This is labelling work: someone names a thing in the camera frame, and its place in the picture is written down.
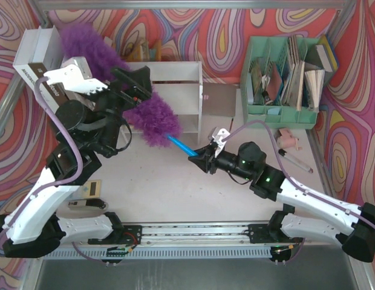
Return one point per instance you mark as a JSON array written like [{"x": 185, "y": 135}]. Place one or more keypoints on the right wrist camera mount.
[{"x": 217, "y": 136}]

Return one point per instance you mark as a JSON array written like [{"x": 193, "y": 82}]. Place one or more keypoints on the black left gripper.
[{"x": 124, "y": 94}]

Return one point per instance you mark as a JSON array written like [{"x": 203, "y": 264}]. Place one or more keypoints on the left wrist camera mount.
[{"x": 75, "y": 75}]

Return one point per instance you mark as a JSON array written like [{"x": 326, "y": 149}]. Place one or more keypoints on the brown pencil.
[{"x": 231, "y": 125}]

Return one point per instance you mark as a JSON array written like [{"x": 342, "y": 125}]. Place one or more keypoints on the white Mademoiselle book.
[{"x": 25, "y": 54}]

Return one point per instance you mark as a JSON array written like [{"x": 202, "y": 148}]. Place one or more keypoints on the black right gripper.
[{"x": 209, "y": 160}]

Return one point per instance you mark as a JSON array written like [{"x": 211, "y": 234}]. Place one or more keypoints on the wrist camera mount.
[
  {"x": 75, "y": 75},
  {"x": 217, "y": 136}
]

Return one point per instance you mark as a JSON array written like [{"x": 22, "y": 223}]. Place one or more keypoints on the books behind shelf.
[{"x": 142, "y": 52}]

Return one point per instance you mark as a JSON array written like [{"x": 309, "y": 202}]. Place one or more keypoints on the brown Fredonia book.
[{"x": 48, "y": 56}]

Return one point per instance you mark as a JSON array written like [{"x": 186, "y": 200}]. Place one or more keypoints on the white black stapler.
[{"x": 88, "y": 205}]

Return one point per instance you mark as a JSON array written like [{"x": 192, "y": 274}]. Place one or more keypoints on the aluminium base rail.
[{"x": 187, "y": 241}]

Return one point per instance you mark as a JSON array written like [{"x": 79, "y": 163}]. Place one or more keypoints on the grey notebook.
[{"x": 219, "y": 99}]

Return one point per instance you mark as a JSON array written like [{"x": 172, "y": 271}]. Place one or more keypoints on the white wooden bookshelf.
[{"x": 180, "y": 84}]

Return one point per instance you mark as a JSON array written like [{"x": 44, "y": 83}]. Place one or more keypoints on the white marker pen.
[{"x": 296, "y": 161}]

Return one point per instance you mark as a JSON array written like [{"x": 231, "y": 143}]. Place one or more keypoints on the grey book in organizer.
[{"x": 322, "y": 54}]

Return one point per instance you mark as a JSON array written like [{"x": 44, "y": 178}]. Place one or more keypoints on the green file organizer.
[{"x": 278, "y": 86}]

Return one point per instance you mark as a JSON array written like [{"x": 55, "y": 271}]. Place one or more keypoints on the purple fluffy duster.
[{"x": 143, "y": 108}]

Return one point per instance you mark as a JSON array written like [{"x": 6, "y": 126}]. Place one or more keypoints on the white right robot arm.
[{"x": 350, "y": 226}]

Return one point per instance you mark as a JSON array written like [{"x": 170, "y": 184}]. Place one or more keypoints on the small yellow book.
[{"x": 91, "y": 189}]

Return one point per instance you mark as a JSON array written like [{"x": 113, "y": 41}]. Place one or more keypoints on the pink pig figurine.
[{"x": 285, "y": 139}]

